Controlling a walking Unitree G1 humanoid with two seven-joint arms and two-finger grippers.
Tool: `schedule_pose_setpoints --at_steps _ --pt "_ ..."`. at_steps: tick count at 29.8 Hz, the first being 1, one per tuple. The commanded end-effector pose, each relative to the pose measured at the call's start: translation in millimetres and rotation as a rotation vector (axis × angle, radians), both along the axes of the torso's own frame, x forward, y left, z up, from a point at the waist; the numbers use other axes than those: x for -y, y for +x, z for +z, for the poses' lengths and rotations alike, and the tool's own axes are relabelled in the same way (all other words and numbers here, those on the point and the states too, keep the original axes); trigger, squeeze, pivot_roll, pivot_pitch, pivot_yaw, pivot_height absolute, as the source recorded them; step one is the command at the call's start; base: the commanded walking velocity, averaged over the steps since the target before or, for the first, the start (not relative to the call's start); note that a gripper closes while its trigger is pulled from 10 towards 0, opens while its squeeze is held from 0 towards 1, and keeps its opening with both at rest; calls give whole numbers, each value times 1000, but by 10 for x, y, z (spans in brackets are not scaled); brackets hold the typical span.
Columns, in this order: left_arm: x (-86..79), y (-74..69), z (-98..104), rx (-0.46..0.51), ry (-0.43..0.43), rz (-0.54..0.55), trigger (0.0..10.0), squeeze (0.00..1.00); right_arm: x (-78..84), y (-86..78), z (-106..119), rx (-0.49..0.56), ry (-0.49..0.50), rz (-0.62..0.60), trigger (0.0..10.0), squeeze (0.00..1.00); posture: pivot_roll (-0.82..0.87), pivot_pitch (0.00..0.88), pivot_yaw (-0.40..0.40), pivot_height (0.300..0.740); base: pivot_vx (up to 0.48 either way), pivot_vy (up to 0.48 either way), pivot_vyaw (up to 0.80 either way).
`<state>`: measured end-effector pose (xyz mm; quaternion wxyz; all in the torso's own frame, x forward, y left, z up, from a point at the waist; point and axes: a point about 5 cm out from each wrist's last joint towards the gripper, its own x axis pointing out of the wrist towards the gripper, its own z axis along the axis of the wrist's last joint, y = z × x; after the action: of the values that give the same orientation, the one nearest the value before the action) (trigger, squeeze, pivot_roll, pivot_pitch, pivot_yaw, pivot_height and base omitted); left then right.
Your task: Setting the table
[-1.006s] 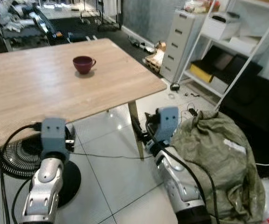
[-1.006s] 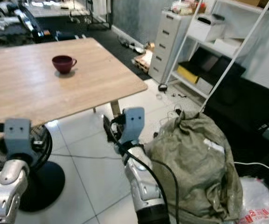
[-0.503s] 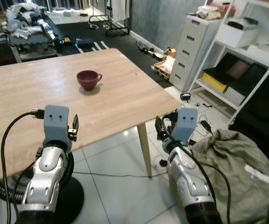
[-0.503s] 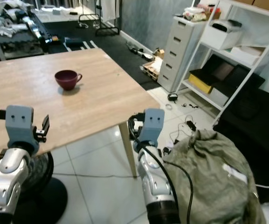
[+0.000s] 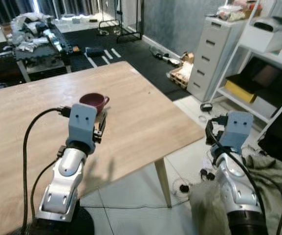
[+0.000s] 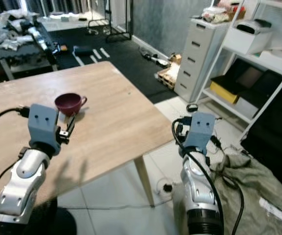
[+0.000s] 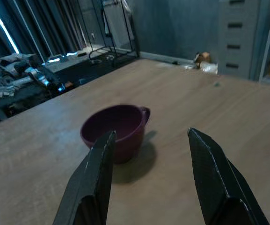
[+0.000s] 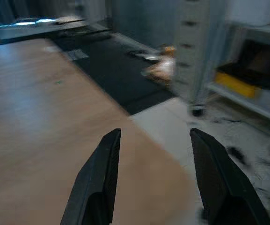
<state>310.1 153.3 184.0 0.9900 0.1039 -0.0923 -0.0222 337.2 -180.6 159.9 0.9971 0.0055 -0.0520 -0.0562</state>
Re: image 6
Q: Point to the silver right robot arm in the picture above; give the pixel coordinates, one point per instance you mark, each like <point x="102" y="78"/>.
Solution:
<point x="198" y="191"/>

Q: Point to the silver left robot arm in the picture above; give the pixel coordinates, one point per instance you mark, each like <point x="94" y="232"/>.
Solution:
<point x="21" y="183"/>

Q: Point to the small black floor device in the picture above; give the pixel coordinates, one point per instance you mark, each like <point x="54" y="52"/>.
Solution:
<point x="192" y="107"/>

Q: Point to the wooden table leg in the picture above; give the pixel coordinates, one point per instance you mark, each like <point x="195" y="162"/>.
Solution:
<point x="144" y="178"/>

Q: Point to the yellow flat box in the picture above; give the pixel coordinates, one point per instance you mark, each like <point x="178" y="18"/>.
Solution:
<point x="224" y="92"/>

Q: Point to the dark blue floor item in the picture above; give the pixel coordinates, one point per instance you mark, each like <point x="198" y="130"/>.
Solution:
<point x="83" y="50"/>

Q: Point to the white drawer cabinet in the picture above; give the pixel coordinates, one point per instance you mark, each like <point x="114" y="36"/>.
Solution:
<point x="197" y="58"/>

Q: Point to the black sofa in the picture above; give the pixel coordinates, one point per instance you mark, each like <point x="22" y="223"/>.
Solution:
<point x="272" y="132"/>

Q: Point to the black storage box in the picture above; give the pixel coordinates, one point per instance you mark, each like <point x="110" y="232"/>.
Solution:
<point x="263" y="85"/>

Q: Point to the olive green fabric bag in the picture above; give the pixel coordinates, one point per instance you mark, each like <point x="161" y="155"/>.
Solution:
<point x="258" y="191"/>

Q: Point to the cluttered low workbench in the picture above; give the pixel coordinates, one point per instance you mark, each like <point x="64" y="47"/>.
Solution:
<point x="23" y="41"/>

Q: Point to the white metal shelf rack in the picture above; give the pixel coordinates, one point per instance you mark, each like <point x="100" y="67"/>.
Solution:
<point x="250" y="63"/>

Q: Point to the pile of packaged items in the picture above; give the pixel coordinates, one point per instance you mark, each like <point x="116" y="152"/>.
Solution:
<point x="221" y="13"/>

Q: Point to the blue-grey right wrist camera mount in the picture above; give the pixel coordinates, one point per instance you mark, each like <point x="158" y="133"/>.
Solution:
<point x="200" y="129"/>

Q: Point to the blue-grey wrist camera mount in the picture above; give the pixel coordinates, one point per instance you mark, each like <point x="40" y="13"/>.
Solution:
<point x="43" y="126"/>
<point x="200" y="129"/>

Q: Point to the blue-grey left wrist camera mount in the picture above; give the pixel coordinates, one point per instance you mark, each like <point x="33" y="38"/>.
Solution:
<point x="43" y="126"/>

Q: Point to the black clothes rack frame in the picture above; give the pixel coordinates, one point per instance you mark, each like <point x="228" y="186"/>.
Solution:
<point x="114" y="19"/>

